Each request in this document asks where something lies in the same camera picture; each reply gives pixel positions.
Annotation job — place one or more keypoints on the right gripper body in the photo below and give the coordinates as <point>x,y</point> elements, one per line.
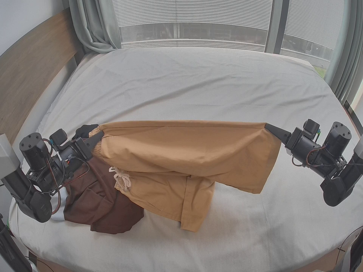
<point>300,147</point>

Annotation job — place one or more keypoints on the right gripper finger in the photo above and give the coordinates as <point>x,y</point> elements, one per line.
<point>279,132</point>

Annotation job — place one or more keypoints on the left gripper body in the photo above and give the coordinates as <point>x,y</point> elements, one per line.
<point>74,153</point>

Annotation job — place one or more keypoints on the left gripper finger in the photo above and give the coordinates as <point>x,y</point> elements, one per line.
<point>95,142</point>

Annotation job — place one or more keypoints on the tan shorts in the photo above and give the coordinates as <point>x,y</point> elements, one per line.
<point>181,151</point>

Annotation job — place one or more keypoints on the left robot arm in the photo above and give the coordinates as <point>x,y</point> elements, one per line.
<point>34,154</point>

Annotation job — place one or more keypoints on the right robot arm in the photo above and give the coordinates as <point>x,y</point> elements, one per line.
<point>337,146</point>

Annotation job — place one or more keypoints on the bed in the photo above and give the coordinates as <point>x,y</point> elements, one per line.
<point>181,78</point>

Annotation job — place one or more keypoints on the brown garment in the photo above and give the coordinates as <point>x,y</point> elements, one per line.
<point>93,202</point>

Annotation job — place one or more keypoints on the grey-green curtain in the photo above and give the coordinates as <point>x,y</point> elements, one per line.
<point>350,66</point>
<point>90,15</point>

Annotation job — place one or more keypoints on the window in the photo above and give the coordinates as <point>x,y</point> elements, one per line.
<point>192,7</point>

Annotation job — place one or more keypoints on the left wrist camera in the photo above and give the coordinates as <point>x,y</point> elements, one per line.
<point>59,137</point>

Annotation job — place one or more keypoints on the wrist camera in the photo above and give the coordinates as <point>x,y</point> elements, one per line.
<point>311,127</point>
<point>59,137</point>

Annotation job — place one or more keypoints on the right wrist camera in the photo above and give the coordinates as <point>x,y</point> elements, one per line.
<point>311,127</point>

